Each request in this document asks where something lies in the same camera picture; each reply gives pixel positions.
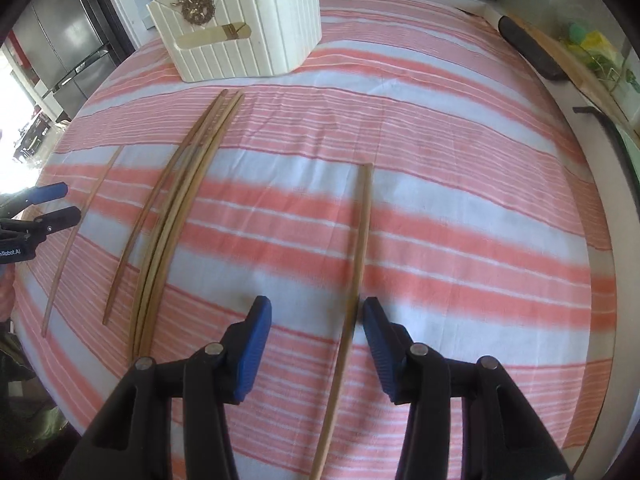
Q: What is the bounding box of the grey refrigerator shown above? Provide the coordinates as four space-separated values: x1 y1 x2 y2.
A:
8 0 119 119

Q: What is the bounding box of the pink striped tablecloth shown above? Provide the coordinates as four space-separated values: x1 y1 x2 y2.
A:
14 0 616 479

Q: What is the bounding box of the green cutting board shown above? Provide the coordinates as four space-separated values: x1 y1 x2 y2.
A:
573 106 640 214

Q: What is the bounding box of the wooden cutting board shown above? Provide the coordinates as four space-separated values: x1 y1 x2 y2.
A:
506 13 639 146

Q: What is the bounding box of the yellow green bag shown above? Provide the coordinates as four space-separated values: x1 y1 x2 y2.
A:
563 22 624 89

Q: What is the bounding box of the cream utensil holder box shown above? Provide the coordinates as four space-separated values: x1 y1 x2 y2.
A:
148 0 322 82

